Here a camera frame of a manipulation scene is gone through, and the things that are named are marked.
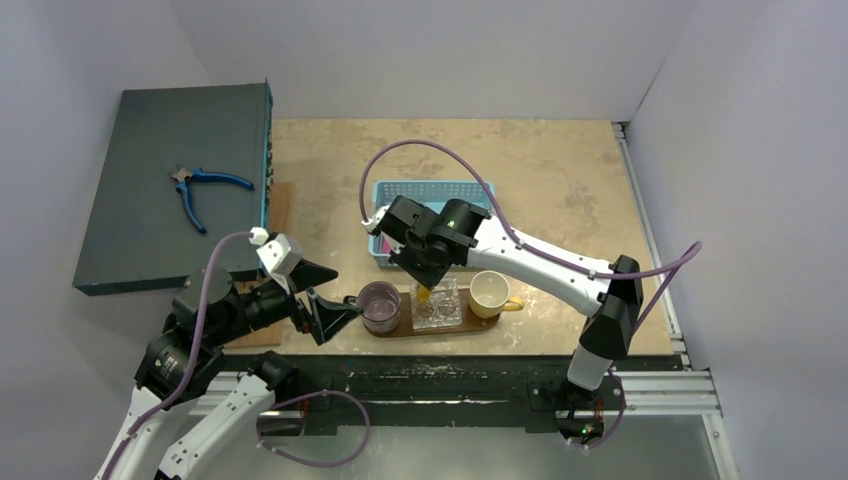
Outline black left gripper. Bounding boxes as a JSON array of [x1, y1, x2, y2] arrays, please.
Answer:
[[212, 256, 363, 343]]

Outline yellow toothpaste tube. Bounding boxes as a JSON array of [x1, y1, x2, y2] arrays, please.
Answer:
[[415, 284, 431, 302]]

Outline clear textured glass dish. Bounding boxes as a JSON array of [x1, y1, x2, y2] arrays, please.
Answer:
[[410, 276, 462, 329]]

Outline purple mug with black handle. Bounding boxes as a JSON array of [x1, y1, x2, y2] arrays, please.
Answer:
[[344, 281, 402, 334]]

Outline yellow ceramic mug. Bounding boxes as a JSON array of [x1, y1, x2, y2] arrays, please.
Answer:
[[469, 271, 525, 319]]

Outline dark wooden oval tray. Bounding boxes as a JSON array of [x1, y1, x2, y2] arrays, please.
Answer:
[[365, 288, 501, 338]]

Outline light blue perforated plastic basket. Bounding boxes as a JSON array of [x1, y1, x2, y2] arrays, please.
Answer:
[[369, 180, 497, 271]]

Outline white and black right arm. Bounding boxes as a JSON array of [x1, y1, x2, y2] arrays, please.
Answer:
[[362, 196, 644, 407]]

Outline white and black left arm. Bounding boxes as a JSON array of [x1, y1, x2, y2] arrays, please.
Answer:
[[97, 260, 362, 479]]

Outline light wooden board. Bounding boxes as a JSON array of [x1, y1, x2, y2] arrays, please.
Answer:
[[225, 182, 295, 349]]

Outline dark grey box blue edge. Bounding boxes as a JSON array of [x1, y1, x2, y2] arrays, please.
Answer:
[[72, 83, 273, 296]]

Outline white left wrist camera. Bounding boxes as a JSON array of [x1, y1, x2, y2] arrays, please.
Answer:
[[249, 227, 303, 294]]

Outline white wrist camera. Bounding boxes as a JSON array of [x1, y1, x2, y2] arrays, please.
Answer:
[[361, 205, 389, 236], [249, 227, 303, 294]]

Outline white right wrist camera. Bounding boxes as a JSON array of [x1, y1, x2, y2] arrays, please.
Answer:
[[361, 205, 389, 236]]

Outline blue handled pliers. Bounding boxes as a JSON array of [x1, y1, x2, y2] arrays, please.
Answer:
[[168, 165, 255, 235]]

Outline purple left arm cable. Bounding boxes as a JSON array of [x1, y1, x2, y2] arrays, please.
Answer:
[[99, 228, 372, 480]]

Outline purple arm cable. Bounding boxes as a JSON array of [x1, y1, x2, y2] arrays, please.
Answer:
[[358, 139, 704, 452], [99, 228, 372, 480]]

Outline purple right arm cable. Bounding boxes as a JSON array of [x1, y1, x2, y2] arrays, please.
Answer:
[[358, 139, 704, 452]]

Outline aluminium extrusion rail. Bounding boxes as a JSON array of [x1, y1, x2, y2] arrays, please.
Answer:
[[617, 371, 721, 416]]

